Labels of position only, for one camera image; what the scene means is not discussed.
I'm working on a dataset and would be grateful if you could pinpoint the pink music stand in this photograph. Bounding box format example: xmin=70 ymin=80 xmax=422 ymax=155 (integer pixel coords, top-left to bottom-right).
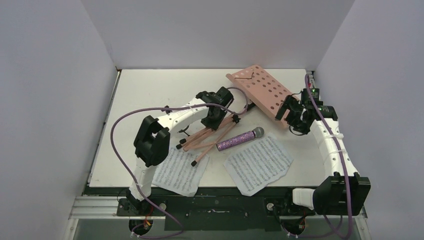
xmin=177 ymin=64 xmax=292 ymax=167

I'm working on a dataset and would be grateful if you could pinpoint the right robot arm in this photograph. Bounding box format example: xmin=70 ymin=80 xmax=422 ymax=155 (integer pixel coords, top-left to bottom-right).
xmin=275 ymin=88 xmax=371 ymax=216

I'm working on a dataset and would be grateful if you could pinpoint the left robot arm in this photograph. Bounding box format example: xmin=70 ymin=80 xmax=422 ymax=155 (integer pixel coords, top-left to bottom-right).
xmin=126 ymin=87 xmax=234 ymax=216

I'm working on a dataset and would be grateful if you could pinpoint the purple glitter microphone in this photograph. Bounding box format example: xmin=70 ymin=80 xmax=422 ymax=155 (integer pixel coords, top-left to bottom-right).
xmin=215 ymin=127 xmax=265 ymax=152

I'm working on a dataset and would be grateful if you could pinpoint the right sheet music page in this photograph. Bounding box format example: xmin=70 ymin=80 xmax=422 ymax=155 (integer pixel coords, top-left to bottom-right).
xmin=223 ymin=134 xmax=294 ymax=197

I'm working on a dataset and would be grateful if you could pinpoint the sheet music page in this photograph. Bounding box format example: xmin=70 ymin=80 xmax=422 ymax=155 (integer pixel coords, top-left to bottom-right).
xmin=223 ymin=134 xmax=294 ymax=197
xmin=152 ymin=148 xmax=210 ymax=197

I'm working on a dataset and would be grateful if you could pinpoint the left sheet music page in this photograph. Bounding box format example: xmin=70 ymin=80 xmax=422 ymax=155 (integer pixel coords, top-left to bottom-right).
xmin=152 ymin=148 xmax=210 ymax=197

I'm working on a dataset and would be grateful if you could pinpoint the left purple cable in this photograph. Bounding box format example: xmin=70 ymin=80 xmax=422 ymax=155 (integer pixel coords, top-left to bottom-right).
xmin=110 ymin=86 xmax=250 ymax=240

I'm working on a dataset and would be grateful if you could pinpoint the black microphone tripod mount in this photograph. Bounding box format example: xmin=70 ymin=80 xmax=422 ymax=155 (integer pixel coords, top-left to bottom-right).
xmin=163 ymin=107 xmax=193 ymax=135

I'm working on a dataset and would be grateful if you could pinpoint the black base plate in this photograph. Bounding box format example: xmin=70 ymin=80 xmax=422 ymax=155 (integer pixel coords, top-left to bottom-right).
xmin=83 ymin=186 xmax=330 ymax=236

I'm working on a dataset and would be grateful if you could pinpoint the aluminium rail frame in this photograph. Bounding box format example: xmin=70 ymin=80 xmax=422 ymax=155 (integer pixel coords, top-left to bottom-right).
xmin=62 ymin=70 xmax=373 ymax=240

